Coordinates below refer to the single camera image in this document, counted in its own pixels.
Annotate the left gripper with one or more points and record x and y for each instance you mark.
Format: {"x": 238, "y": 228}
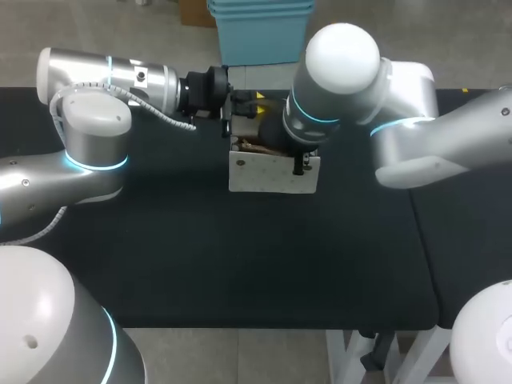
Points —
{"x": 204, "y": 94}

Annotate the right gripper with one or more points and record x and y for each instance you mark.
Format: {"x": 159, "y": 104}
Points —
{"x": 274, "y": 132}

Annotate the white bag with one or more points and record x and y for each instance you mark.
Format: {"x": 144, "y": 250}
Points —
{"x": 264, "y": 172}

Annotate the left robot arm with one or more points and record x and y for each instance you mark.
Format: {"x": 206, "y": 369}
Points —
{"x": 96, "y": 140}

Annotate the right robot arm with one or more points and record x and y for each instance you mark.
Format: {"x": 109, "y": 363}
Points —
{"x": 404, "y": 104}

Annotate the blue plastic bin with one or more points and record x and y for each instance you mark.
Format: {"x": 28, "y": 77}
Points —
{"x": 260, "y": 1}
{"x": 260, "y": 40}
{"x": 260, "y": 6}

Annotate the brown cardboard box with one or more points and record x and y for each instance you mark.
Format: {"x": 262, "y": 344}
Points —
{"x": 196, "y": 12}

